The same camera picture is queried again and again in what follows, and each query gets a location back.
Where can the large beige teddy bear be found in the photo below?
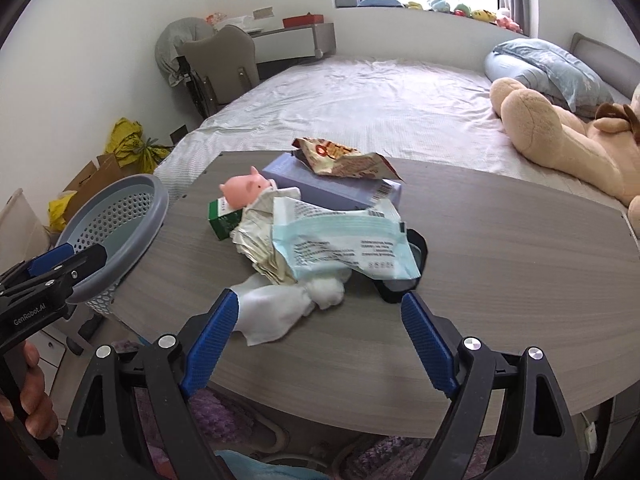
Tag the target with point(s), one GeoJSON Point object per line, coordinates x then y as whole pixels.
{"type": "Point", "coordinates": [550, 130]}

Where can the grey bed headboard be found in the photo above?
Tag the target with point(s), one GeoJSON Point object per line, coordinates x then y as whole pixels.
{"type": "Point", "coordinates": [605, 57]}

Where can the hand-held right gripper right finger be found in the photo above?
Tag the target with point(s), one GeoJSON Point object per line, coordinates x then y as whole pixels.
{"type": "Point", "coordinates": [425, 340]}

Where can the person's left hand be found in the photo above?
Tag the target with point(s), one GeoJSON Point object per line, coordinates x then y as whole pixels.
{"type": "Point", "coordinates": [40, 400]}

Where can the white cotton wad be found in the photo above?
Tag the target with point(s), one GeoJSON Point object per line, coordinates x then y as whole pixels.
{"type": "Point", "coordinates": [326, 294]}

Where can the green and white carton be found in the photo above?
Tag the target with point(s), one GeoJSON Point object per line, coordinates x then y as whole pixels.
{"type": "Point", "coordinates": [220, 220]}

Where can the red patterned snack wrapper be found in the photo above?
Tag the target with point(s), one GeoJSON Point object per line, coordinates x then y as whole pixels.
{"type": "Point", "coordinates": [340, 160]}

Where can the purple fluffy cloth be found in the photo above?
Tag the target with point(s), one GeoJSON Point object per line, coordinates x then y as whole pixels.
{"type": "Point", "coordinates": [220, 417]}

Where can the grey perforated plastic basket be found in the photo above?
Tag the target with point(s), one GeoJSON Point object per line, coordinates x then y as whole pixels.
{"type": "Point", "coordinates": [125, 210]}

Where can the beige wall label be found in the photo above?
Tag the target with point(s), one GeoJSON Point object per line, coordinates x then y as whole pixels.
{"type": "Point", "coordinates": [265, 11]}

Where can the white tissue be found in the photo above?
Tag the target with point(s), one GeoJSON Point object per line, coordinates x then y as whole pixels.
{"type": "Point", "coordinates": [270, 315]}

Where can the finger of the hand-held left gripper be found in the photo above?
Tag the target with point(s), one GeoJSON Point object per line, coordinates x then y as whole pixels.
{"type": "Point", "coordinates": [82, 262]}
{"type": "Point", "coordinates": [50, 258]}

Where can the white and grey desk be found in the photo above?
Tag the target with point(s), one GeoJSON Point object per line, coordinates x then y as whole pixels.
{"type": "Point", "coordinates": [295, 37]}

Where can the orange white packet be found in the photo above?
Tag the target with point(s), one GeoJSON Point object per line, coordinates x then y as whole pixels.
{"type": "Point", "coordinates": [217, 19]}

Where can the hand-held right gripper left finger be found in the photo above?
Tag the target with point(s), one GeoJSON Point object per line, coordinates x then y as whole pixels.
{"type": "Point", "coordinates": [212, 340]}

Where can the pink pig toy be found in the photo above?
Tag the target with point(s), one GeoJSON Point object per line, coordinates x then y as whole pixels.
{"type": "Point", "coordinates": [242, 190]}

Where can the grey cloth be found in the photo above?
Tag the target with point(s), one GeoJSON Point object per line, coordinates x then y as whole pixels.
{"type": "Point", "coordinates": [172, 45]}

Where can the purple cardboard box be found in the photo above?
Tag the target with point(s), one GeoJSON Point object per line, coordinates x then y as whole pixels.
{"type": "Point", "coordinates": [320, 187]}

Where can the small yellow plastic bag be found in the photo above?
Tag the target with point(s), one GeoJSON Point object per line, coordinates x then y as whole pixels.
{"type": "Point", "coordinates": [60, 212]}

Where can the brown cardboard box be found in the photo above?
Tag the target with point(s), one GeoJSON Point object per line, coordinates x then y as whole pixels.
{"type": "Point", "coordinates": [95, 180]}

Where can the knotted yellow plastic bag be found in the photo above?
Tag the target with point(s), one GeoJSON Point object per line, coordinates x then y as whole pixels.
{"type": "Point", "coordinates": [147, 157]}

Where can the black plastic lid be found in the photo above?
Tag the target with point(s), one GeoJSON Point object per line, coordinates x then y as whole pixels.
{"type": "Point", "coordinates": [417, 255]}

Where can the black folding frame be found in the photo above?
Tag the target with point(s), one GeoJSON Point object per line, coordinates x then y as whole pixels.
{"type": "Point", "coordinates": [192, 92]}

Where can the light blue cloth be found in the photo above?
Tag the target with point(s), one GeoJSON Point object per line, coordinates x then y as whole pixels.
{"type": "Point", "coordinates": [250, 467]}

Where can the white wall plug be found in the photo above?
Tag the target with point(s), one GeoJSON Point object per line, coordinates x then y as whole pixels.
{"type": "Point", "coordinates": [591, 435]}

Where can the beige upholstered chair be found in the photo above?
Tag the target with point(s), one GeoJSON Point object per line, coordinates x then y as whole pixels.
{"type": "Point", "coordinates": [225, 60]}

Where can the white storage cabinet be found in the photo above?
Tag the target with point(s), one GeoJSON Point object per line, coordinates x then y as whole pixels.
{"type": "Point", "coordinates": [20, 225]}

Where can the printed paper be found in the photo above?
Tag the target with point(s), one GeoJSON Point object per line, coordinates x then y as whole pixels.
{"type": "Point", "coordinates": [255, 245]}

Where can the row of plush toys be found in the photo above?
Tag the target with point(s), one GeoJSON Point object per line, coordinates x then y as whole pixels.
{"type": "Point", "coordinates": [480, 14]}

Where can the blue cushion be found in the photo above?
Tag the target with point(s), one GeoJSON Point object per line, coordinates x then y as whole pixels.
{"type": "Point", "coordinates": [380, 2]}

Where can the plain light blue pillow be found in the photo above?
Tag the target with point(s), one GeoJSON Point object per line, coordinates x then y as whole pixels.
{"type": "Point", "coordinates": [495, 67]}

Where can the bed with white sheet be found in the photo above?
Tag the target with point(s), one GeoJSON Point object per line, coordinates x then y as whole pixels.
{"type": "Point", "coordinates": [375, 105]}

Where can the blue patterned pillow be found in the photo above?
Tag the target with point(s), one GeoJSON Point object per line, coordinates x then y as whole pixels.
{"type": "Point", "coordinates": [555, 67]}

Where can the light blue plastic packaging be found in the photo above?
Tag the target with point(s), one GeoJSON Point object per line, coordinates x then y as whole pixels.
{"type": "Point", "coordinates": [340, 245]}

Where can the red box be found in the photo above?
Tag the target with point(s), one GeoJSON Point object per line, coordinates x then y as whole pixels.
{"type": "Point", "coordinates": [302, 21]}

